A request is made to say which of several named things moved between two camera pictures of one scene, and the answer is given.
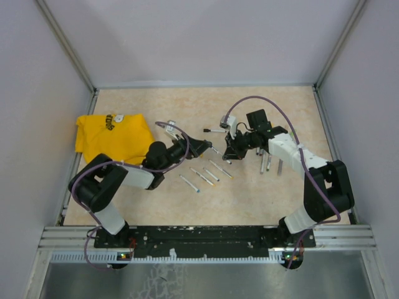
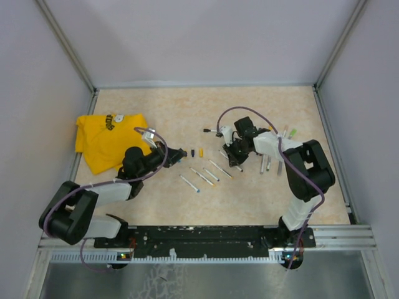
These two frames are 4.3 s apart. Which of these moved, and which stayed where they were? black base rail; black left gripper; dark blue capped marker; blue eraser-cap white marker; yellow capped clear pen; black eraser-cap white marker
Moved: dark blue capped marker; black left gripper
Stayed: black base rail; black eraser-cap white marker; blue eraser-cap white marker; yellow capped clear pen
